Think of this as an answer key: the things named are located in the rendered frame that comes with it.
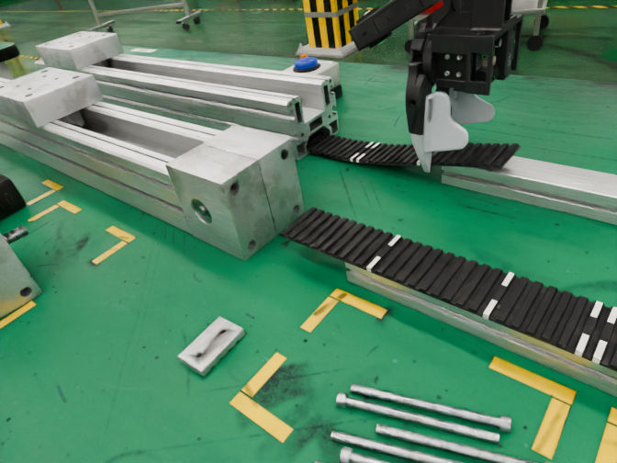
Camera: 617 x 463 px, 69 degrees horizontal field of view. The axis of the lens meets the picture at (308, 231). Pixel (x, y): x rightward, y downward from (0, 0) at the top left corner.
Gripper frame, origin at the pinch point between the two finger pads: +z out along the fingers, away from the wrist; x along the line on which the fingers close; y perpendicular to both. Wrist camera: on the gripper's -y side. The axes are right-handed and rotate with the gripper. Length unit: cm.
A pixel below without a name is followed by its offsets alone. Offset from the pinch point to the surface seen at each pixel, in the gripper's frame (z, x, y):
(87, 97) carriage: -6, -15, -50
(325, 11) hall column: 50, 255, -221
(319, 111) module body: -1.0, 2.4, -18.9
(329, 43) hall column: 74, 255, -222
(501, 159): -1.2, -1.5, 8.3
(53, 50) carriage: -8, -5, -83
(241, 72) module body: -5.0, 3.5, -34.9
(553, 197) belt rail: 2.5, -0.6, 13.5
